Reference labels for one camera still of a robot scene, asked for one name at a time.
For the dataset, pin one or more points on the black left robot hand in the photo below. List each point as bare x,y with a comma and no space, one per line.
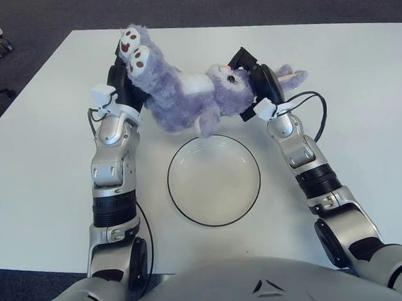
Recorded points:
122,83

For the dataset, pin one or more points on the purple plush rabbit doll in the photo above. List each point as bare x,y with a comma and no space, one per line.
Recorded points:
190,93

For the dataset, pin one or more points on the white plate with black rim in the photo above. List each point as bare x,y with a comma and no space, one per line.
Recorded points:
213,180

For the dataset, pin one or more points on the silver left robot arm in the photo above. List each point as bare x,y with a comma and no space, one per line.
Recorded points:
114,183

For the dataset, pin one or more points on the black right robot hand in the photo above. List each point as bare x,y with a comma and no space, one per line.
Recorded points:
265,81

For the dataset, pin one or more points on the grey robot torso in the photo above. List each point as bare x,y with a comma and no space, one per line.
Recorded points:
264,290

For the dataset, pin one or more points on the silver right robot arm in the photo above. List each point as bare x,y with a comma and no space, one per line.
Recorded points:
318,177

